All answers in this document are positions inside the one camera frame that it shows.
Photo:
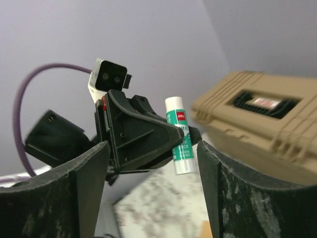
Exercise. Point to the green white glue stick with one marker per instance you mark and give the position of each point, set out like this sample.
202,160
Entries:
183,155

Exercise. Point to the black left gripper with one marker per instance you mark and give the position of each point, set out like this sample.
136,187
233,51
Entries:
139,139

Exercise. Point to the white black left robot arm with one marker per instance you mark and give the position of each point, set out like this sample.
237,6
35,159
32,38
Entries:
54,140

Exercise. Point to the brown paper envelope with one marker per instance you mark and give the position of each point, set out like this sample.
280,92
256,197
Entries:
206,230

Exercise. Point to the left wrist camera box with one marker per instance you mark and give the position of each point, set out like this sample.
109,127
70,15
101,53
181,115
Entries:
105,76

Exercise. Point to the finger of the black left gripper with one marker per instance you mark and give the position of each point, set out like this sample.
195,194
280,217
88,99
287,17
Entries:
195,135

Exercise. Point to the tan plastic tool case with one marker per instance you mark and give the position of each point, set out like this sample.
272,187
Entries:
268,122

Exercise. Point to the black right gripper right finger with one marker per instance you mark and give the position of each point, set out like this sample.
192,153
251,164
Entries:
244,203

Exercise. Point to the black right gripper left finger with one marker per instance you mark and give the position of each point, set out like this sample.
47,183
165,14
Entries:
60,203

